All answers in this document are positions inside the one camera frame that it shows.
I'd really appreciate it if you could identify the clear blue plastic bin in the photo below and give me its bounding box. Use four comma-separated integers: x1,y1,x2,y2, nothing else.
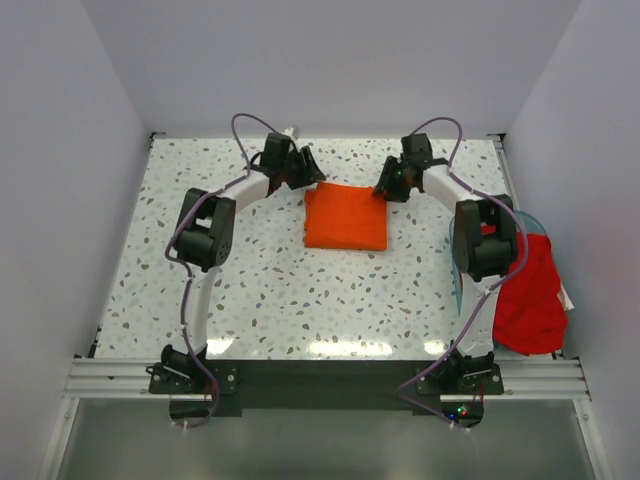
447,208,546,351

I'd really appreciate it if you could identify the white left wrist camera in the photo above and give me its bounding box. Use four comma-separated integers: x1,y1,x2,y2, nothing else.
283,125,300,140

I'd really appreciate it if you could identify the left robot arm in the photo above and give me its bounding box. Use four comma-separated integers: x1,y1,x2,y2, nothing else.
165,127,326,392

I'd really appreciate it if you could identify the orange t shirt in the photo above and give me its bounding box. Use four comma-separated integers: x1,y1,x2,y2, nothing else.
304,182,388,251

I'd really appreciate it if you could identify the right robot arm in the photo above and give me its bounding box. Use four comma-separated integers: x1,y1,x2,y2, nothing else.
374,133,522,393

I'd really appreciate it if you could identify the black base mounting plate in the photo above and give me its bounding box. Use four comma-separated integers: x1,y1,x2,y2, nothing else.
146,355,505,426

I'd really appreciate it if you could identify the red t shirt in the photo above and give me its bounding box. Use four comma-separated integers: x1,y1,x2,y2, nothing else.
493,233,568,355

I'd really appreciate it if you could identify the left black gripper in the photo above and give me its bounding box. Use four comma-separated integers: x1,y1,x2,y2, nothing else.
279,146,325,190

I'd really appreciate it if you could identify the white paper sheet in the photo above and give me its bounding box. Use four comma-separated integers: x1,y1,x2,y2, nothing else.
558,284,574,311

